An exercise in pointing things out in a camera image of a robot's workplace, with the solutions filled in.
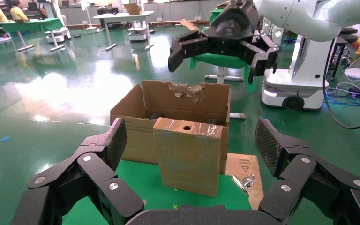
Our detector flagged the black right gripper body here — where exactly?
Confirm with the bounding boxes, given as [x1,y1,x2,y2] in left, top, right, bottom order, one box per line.
[197,0,260,65]

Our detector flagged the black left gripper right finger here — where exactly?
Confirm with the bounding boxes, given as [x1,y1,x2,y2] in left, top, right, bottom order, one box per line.
[254,119,360,225]

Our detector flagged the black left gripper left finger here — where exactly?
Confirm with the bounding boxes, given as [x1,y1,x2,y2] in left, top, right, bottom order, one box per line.
[10,118,145,225]

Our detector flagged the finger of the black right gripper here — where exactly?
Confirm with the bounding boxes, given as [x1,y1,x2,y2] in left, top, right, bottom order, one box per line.
[238,33,280,85]
[167,30,212,73]

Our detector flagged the small brown cardboard box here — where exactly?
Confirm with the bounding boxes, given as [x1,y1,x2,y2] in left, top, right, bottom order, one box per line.
[153,117,224,198]

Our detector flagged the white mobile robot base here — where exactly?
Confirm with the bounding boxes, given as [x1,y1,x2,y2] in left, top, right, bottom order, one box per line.
[45,27,72,44]
[127,21,150,42]

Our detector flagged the tan cardboard strip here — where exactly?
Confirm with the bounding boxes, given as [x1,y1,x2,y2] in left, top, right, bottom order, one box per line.
[180,19,200,33]

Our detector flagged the flat cardboard sheet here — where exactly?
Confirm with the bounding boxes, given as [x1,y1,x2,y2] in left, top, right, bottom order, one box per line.
[225,152,264,211]

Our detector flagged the open brown cardboard carton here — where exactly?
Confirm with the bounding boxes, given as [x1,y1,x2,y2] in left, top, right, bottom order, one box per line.
[110,80,231,175]

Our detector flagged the green cloth covered table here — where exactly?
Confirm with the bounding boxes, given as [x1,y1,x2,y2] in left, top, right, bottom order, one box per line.
[0,18,66,53]
[188,7,259,120]

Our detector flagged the white wheeled robot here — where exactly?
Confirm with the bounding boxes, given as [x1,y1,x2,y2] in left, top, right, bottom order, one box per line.
[260,17,334,111]

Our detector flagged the silver binder clip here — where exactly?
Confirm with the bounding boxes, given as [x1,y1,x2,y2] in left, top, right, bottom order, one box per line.
[231,173,256,195]

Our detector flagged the white office table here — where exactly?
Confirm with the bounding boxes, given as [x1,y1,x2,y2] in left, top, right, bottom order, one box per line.
[92,11,155,52]

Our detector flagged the black stool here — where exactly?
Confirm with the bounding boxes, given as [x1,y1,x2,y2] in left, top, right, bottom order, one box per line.
[329,27,360,79]

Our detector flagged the long smooth black cable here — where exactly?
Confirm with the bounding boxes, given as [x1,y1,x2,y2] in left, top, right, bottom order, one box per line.
[322,38,360,130]

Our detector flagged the tangled floor cables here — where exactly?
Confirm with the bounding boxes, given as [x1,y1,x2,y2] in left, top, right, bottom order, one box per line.
[325,81,360,116]

